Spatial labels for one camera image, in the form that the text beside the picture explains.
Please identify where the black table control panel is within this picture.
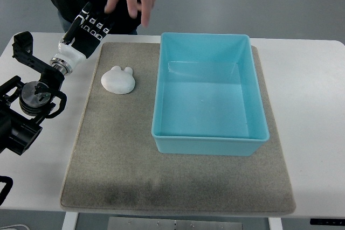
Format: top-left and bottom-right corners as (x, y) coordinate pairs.
(309, 218), (345, 226)

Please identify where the grey felt mat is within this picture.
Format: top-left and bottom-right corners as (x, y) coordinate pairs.
(60, 43), (296, 216)

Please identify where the white rabbit toy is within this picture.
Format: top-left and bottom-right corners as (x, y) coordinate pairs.
(101, 66), (135, 95)

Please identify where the metal table base plate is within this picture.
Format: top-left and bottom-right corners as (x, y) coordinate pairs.
(107, 217), (243, 230)

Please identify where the blue plastic box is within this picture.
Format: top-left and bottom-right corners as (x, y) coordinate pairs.
(151, 32), (270, 156)

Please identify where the white cable on floor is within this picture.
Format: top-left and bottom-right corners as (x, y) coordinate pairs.
(0, 224), (30, 230)

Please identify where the black object at left edge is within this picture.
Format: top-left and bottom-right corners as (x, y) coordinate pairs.
(0, 176), (13, 205)

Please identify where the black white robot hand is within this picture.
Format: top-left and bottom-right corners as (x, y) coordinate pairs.
(50, 2), (113, 75)

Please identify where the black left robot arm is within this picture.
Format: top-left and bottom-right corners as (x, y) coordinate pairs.
(1, 32), (67, 155)

